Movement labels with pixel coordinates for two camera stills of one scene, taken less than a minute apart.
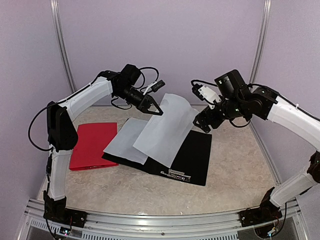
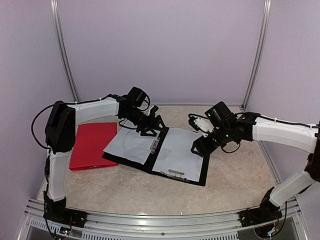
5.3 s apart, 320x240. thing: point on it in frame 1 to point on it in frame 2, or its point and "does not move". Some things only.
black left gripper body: (131, 98) to (140, 120)
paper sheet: (122, 144) does not move
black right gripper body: (233, 107) to (222, 136)
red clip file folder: (92, 140) does not move
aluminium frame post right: (265, 18) does not move
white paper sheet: (162, 138) to (176, 156)
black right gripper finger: (201, 121) to (197, 148)
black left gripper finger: (150, 106) to (159, 124)
